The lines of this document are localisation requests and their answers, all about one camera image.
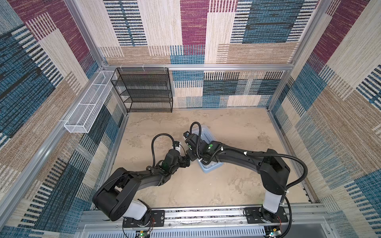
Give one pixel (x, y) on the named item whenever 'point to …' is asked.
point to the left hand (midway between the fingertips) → (186, 153)
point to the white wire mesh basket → (82, 120)
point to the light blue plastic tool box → (205, 133)
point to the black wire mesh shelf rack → (144, 89)
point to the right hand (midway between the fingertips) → (193, 150)
